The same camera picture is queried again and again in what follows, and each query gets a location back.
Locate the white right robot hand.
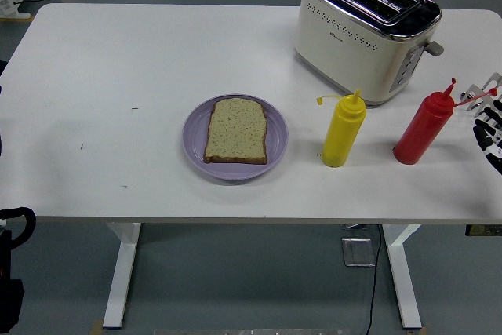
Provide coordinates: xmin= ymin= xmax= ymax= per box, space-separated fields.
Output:
xmin=471 ymin=96 xmax=502 ymax=176

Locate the silver metal toast rack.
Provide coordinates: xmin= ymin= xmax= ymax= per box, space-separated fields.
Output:
xmin=458 ymin=71 xmax=502 ymax=116

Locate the cream and chrome toaster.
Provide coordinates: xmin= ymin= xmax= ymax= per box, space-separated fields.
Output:
xmin=293 ymin=0 xmax=446 ymax=109

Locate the white table leg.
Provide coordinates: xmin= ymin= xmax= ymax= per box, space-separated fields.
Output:
xmin=381 ymin=224 xmax=424 ymax=330
xmin=102 ymin=222 xmax=143 ymax=330

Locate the thin black floor cable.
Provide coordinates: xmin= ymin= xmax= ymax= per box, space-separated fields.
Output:
xmin=364 ymin=224 xmax=384 ymax=335

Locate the black table control panel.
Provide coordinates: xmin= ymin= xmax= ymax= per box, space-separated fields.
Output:
xmin=465 ymin=224 xmax=502 ymax=238

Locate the red squeeze bottle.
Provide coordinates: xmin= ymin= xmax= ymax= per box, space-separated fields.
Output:
xmin=393 ymin=78 xmax=499 ymax=166

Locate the purple round plate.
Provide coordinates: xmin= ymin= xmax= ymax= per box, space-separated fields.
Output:
xmin=182 ymin=93 xmax=290 ymax=182

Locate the speckled bread slice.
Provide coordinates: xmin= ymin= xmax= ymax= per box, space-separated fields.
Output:
xmin=202 ymin=97 xmax=271 ymax=166

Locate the yellow squeeze bottle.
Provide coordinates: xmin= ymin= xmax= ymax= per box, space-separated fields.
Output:
xmin=316 ymin=89 xmax=368 ymax=169

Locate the grey metal floor plate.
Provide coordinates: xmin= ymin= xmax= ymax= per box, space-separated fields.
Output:
xmin=340 ymin=237 xmax=377 ymax=268

